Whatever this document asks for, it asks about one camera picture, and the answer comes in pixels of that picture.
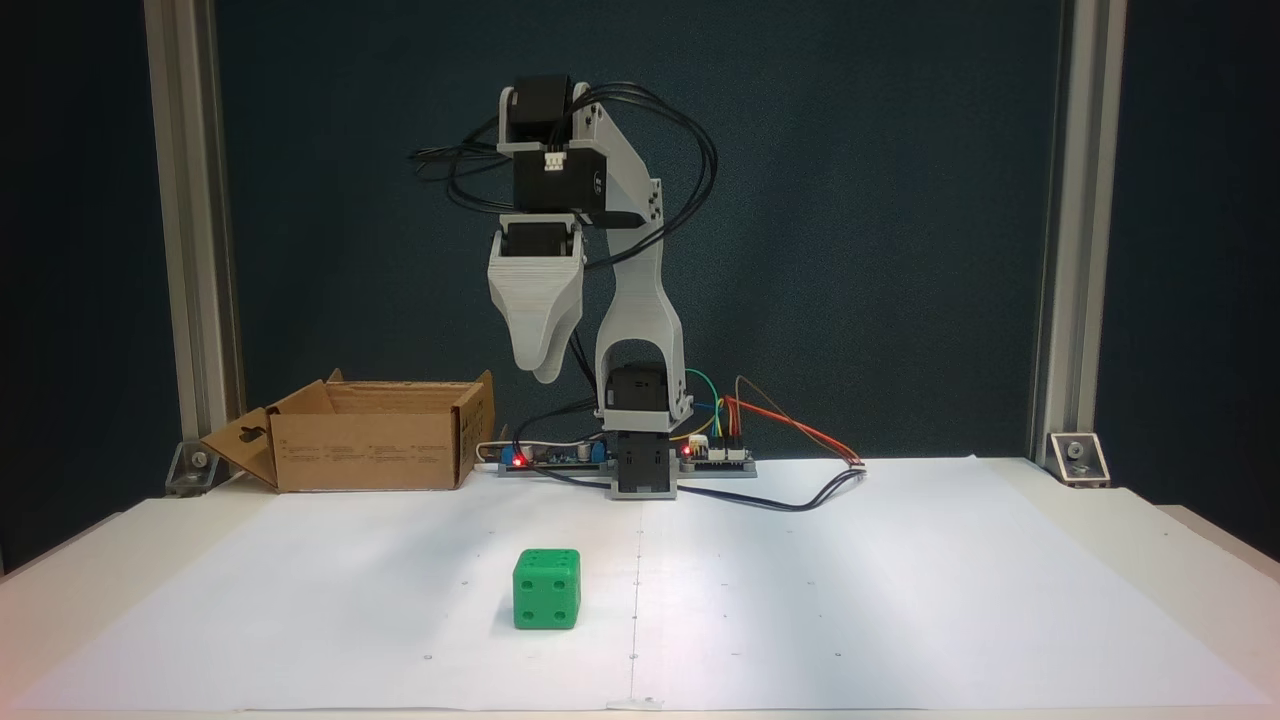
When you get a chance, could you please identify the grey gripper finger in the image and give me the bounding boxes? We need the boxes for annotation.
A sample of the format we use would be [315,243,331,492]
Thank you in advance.
[551,231,588,382]
[487,232,580,385]

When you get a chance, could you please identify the green dice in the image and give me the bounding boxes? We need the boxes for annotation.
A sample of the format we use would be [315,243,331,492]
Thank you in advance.
[512,547,583,631]

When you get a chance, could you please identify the blue circuit board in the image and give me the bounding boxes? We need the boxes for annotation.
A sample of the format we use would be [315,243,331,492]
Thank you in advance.
[497,440,613,478]

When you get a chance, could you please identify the open cardboard box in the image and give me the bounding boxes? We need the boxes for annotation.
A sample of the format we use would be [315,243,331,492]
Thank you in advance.
[200,368,497,493]

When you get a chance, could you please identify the large white paper sheet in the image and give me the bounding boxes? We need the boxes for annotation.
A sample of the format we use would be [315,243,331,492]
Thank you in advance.
[5,455,1271,713]

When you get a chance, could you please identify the thin white cable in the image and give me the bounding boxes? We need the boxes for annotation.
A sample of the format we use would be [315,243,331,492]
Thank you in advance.
[476,438,601,464]

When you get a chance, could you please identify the green yellow blue jumper wires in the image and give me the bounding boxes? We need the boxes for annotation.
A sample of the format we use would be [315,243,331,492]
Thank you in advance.
[684,369,729,446]

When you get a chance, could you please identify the black motor cable loops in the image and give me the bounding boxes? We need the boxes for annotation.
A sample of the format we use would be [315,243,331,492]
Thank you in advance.
[410,83,720,273]

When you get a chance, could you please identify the circuit board with jumper wires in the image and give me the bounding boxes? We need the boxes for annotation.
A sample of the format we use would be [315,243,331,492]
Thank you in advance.
[678,435,758,478]

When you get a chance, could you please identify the orange red wires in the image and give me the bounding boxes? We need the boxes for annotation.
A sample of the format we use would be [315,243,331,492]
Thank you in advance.
[725,375,867,467]

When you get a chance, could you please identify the aluminium frame post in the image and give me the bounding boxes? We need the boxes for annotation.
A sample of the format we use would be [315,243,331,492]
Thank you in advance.
[143,0,246,446]
[1028,0,1129,463]

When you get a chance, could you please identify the metal corner bracket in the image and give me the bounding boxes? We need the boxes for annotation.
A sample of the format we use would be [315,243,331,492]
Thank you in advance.
[1047,432,1111,489]
[165,440,221,497]

